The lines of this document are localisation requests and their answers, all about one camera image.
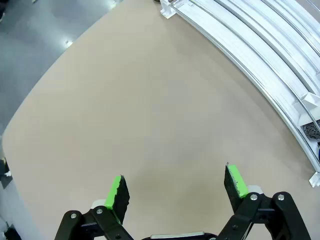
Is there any white can dispenser rack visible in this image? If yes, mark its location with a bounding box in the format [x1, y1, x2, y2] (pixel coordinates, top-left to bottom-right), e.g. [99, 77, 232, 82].
[159, 0, 320, 188]

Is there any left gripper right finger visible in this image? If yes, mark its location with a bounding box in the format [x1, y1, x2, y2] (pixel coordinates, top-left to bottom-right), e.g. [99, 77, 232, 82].
[217, 161, 313, 240]

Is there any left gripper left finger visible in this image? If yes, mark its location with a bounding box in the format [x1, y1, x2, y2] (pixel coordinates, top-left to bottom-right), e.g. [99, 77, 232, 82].
[54, 174, 136, 240]

